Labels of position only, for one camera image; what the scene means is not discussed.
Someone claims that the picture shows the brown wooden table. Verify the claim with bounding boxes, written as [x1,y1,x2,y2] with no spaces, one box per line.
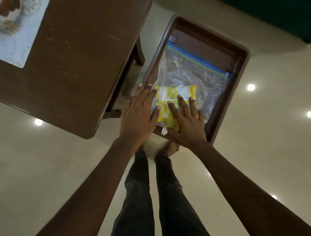
[0,0,153,140]

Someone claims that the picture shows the person's dark trousers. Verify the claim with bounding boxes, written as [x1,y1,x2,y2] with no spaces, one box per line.
[110,150,211,236]

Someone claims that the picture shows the long green sofa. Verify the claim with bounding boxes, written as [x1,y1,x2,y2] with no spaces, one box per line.
[218,0,311,44]

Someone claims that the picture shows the person's right forearm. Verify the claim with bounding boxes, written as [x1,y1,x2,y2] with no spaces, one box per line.
[192,142,311,236]

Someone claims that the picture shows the brown plastic stool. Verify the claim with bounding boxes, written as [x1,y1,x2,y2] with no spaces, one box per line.
[141,14,251,144]

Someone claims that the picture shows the clear zip plastic bag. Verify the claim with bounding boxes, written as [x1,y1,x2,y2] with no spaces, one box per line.
[150,41,233,129]

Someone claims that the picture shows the person's right foot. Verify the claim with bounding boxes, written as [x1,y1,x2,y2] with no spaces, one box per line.
[159,141,180,157]

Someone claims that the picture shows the person's left forearm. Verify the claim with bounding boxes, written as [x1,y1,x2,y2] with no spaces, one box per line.
[36,138,144,236]

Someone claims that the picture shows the yellow snack packet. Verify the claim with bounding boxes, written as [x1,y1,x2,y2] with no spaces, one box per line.
[155,85,197,132]

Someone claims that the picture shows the person's left hand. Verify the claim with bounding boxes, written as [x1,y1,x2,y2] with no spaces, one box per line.
[118,83,162,149]

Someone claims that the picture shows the person's right hand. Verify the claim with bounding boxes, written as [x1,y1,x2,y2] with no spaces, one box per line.
[166,94,208,149]

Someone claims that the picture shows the leaf print serving tray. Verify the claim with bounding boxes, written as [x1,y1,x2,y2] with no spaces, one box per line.
[0,0,40,36]

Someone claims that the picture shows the white floral placemat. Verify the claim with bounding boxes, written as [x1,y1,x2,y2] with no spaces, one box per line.
[0,0,50,68]

